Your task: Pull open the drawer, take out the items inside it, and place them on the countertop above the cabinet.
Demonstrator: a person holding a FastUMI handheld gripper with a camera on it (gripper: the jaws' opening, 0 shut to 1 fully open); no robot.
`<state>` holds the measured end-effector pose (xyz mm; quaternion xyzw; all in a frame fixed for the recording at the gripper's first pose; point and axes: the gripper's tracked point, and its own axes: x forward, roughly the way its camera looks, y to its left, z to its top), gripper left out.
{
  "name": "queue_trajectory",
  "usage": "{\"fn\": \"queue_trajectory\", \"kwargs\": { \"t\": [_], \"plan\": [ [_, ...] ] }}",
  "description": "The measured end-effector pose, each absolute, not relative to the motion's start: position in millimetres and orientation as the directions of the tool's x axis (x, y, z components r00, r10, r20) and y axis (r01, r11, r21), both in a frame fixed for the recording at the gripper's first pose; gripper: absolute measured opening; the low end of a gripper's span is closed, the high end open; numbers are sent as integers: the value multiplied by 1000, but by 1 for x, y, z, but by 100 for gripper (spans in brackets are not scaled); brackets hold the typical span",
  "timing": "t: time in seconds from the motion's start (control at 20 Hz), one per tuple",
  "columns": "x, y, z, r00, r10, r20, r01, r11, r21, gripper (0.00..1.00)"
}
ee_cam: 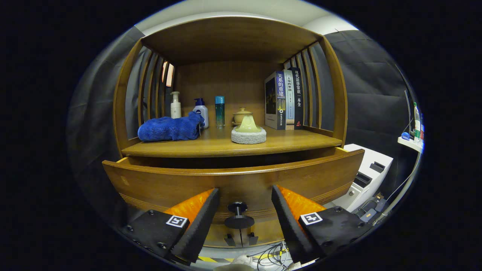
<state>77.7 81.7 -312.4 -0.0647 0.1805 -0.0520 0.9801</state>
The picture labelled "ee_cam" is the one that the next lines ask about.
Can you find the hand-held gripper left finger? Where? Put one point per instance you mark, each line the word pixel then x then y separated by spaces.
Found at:
pixel 197 226

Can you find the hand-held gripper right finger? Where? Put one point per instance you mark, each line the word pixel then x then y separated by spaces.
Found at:
pixel 292 226

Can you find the wooden drawer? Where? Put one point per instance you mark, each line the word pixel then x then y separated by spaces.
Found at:
pixel 169 184

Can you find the wooden countertop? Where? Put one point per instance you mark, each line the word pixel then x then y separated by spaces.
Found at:
pixel 211 145

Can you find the wooden cabinet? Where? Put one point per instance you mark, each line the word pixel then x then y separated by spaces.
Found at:
pixel 226 37

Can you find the dark grey adapter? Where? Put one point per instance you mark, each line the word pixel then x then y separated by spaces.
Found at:
pixel 369 215

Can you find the white machine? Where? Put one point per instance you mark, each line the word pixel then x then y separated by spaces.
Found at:
pixel 371 165

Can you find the blue towel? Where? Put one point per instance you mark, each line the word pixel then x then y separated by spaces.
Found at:
pixel 169 130

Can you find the white bottle with blue cap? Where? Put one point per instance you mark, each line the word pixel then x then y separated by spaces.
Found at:
pixel 202 111

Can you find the teal bottle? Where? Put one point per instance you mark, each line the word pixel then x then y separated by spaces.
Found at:
pixel 220 113

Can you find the white pump bottle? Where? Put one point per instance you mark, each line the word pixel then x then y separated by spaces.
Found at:
pixel 176 109

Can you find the beige lidded tea cup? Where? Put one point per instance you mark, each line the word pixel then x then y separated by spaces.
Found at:
pixel 241 113

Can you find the white book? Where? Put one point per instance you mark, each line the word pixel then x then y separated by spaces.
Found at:
pixel 289 101

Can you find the blue book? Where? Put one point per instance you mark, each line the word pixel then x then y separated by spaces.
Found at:
pixel 273 101

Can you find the white side shelf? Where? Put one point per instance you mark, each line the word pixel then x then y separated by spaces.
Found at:
pixel 408 143

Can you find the small blue object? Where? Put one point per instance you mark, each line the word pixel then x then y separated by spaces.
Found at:
pixel 405 136

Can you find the black backdrop cloth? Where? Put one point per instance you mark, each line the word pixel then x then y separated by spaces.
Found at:
pixel 369 94

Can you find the red cap water bottle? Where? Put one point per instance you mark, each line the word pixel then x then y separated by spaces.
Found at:
pixel 422 130

